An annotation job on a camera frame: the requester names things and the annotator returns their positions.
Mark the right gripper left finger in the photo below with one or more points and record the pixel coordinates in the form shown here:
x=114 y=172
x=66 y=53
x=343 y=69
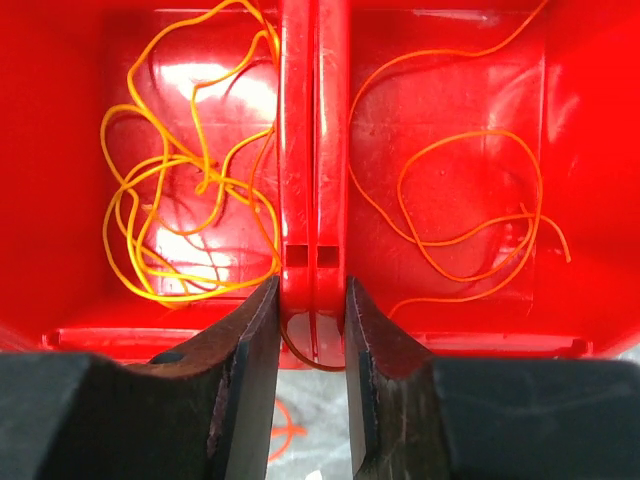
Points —
x=201 y=410

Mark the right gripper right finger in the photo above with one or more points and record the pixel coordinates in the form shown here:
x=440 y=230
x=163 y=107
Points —
x=417 y=415

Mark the red three-compartment bin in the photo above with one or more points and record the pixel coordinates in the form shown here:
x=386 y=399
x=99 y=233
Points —
x=474 y=164

